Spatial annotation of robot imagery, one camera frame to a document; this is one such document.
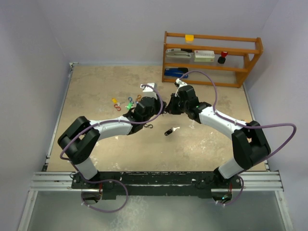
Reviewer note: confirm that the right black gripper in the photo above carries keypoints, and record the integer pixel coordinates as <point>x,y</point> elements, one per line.
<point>171,108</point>

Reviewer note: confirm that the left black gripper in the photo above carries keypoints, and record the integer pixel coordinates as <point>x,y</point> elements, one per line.
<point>158,103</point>

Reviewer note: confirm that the green key tag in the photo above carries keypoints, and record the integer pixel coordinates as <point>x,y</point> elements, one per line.
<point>129,106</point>

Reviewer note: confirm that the red S carabiner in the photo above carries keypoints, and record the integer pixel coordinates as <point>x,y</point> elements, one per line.
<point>117,107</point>

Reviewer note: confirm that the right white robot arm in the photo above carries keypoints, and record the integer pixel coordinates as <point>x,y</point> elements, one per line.
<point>249,145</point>

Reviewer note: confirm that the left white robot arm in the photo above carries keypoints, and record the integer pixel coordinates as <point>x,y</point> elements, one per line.
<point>78,141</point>

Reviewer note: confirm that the blue stapler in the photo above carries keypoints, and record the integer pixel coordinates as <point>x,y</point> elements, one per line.
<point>175,72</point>

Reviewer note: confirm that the white cardboard box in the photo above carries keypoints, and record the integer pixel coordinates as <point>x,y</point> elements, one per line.
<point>204,56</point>

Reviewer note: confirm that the grey stapler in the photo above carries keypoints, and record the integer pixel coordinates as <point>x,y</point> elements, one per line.
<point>179,53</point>

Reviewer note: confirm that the wooden shelf rack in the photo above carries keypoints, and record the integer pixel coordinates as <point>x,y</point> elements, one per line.
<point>227,56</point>

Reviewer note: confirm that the red black stamp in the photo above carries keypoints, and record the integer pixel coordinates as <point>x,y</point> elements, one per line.
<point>222,58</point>

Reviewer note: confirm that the yellow lid jar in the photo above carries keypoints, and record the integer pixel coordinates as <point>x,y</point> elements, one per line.
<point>189,38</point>

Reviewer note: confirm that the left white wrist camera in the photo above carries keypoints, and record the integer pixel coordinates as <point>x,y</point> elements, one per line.
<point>148,91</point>

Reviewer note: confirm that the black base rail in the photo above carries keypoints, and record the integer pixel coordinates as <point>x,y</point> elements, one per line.
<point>201,184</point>

